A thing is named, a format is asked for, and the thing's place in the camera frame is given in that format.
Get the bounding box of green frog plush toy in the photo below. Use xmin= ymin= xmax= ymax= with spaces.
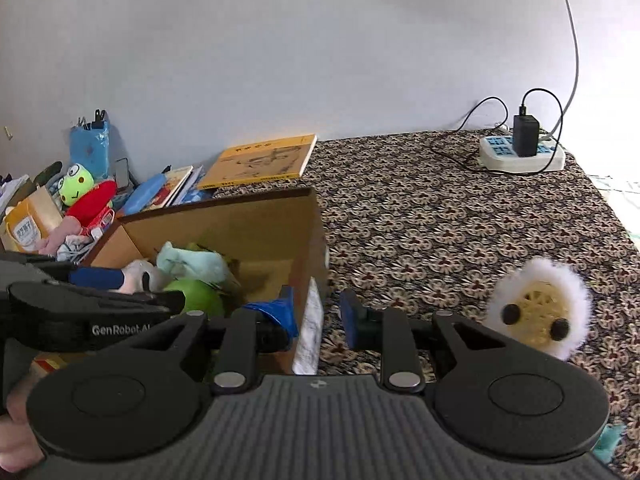
xmin=59 ymin=162 xmax=119 ymax=230

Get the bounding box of illustrated paperback book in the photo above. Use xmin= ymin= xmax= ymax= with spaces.
xmin=150 ymin=165 xmax=194 ymax=209

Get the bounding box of white power strip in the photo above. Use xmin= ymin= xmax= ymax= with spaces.
xmin=478 ymin=133 xmax=567 ymax=174

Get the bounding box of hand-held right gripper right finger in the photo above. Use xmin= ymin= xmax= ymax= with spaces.
xmin=340 ymin=290 xmax=508 ymax=395

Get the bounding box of black charger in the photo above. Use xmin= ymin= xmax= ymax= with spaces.
xmin=513 ymin=114 xmax=542 ymax=158

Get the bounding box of brown floral patterned bedcover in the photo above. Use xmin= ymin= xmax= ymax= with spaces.
xmin=212 ymin=129 xmax=640 ymax=480

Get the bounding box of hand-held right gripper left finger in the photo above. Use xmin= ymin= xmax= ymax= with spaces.
xmin=117 ymin=285 xmax=300 ymax=395

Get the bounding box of white plush toy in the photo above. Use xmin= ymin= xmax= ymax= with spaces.
xmin=119 ymin=258 xmax=168 ymax=294

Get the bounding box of blue pencil case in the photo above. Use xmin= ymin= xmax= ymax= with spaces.
xmin=121 ymin=172 xmax=169 ymax=217

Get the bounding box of person's left hand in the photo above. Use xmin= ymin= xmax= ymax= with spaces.
xmin=0 ymin=380 xmax=47 ymax=474

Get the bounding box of black cable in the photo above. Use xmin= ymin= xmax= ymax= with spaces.
xmin=431 ymin=88 xmax=565 ymax=172

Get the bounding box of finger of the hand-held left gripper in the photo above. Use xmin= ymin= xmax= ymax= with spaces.
xmin=0 ymin=252 xmax=126 ymax=292
xmin=7 ymin=282 xmax=187 ymax=353

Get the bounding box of red and white packet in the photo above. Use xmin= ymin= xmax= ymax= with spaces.
xmin=79 ymin=207 xmax=117 ymax=240

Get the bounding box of teal cloth piece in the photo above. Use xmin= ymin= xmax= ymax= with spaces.
xmin=592 ymin=423 xmax=627 ymax=464

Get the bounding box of white furry yellow-faced doll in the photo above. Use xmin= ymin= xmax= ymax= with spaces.
xmin=486 ymin=256 xmax=594 ymax=361

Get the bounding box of white cable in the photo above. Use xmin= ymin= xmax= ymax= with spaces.
xmin=542 ymin=0 xmax=582 ymax=142

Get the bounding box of blue pouch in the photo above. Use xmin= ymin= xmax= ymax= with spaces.
xmin=69 ymin=122 xmax=111 ymax=182

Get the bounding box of cardboard box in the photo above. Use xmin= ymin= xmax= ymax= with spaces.
xmin=80 ymin=186 xmax=331 ymax=377

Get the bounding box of teal plush toy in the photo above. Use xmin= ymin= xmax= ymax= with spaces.
xmin=156 ymin=241 xmax=232 ymax=287

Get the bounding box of orange paper bag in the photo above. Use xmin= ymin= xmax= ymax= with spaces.
xmin=1 ymin=187 xmax=64 ymax=254

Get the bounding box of yellow book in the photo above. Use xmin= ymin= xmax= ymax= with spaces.
xmin=197 ymin=133 xmax=319 ymax=191

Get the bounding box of pink cloth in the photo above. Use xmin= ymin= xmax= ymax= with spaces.
xmin=39 ymin=224 xmax=78 ymax=257

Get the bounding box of blue book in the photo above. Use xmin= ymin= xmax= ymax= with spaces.
xmin=174 ymin=164 xmax=215 ymax=206

